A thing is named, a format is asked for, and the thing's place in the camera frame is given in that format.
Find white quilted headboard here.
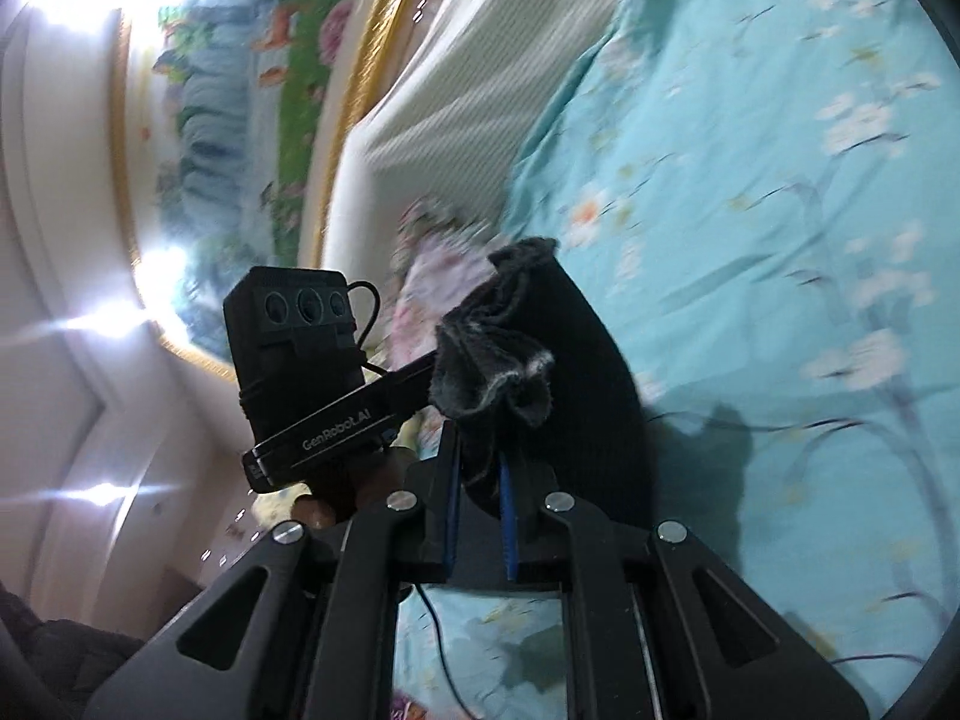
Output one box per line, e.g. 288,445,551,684
319,0,655,280

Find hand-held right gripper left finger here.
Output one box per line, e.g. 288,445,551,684
82,424,461,720

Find turquoise floral bed sheet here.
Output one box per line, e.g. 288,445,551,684
390,0,960,720

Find black pants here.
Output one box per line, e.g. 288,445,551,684
431,236,655,587

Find pink floral pillow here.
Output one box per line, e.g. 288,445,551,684
386,195,512,392

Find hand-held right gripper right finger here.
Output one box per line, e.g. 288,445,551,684
499,456,887,720

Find person's left hand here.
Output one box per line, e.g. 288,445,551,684
291,446,411,533

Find gold framed floral wall picture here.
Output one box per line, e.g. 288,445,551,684
112,0,430,385

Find dark cloth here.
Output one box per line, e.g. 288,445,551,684
0,581,151,720

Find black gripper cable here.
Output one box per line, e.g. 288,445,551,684
343,281,400,382

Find thin black cable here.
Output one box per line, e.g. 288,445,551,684
412,583,482,720

